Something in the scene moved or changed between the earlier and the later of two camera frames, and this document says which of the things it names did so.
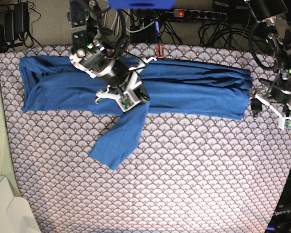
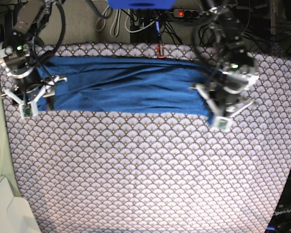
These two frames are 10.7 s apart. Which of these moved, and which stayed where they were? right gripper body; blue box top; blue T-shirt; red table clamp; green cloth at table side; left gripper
Moved: blue T-shirt; left gripper; right gripper body
Stayed: green cloth at table side; red table clamp; blue box top
